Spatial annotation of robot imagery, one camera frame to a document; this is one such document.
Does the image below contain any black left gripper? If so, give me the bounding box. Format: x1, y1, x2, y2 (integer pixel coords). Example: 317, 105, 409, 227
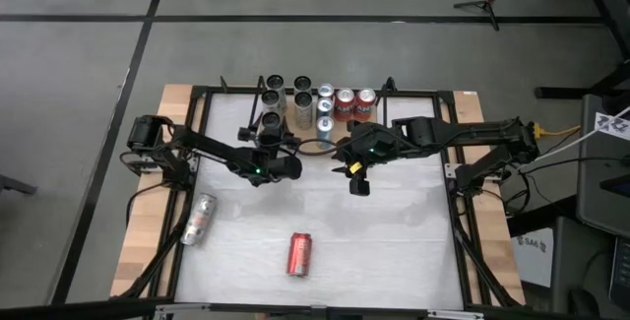
237, 113, 302, 160

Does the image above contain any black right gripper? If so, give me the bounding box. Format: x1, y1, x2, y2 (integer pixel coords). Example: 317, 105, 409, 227
330, 120, 398, 176

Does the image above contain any red Fanta can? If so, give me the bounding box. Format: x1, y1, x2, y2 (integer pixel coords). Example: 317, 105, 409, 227
353, 87, 378, 123
334, 88, 356, 123
286, 231, 313, 278

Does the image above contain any gray equipment case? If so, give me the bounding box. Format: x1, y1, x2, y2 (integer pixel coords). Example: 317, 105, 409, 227
576, 93, 630, 235

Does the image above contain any gray chair leg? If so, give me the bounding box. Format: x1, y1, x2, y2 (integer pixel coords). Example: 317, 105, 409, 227
0, 174, 38, 196

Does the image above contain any white printed tag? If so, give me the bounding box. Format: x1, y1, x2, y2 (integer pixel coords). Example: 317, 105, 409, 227
594, 111, 630, 142

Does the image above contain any wooden shelf black metal frame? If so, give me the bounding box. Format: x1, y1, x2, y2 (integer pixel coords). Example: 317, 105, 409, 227
250, 79, 394, 162

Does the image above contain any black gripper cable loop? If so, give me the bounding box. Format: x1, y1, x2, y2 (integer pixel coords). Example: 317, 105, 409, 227
295, 137, 342, 158

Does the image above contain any black metal table frame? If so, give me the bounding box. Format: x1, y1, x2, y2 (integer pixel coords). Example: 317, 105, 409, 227
110, 83, 526, 320

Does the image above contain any yellow extension cord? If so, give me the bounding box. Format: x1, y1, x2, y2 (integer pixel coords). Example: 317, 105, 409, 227
531, 121, 583, 139

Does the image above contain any white cable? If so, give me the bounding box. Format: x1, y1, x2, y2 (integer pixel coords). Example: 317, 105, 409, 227
514, 105, 630, 172

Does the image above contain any black desk frame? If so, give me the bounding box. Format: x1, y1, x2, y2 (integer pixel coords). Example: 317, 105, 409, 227
494, 0, 630, 100

